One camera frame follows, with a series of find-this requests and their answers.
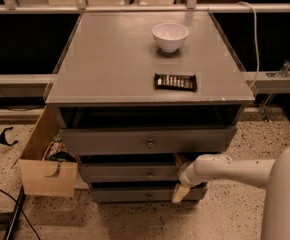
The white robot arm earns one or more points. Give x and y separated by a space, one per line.
272 175

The metal rail frame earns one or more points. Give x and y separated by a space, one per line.
145 7

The grey top drawer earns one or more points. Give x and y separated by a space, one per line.
146 140

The grey drawer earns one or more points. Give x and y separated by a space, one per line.
146 140
128 172
118 195

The grey bottom drawer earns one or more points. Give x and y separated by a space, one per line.
118 195

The cardboard box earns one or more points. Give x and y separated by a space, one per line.
39 176

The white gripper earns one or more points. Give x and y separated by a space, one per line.
187 174

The black clamp tool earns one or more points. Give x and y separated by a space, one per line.
3 139

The grey drawer cabinet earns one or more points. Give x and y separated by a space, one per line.
106 81

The snack packets in box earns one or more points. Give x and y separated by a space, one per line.
57 151

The white bowl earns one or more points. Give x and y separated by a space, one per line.
169 37

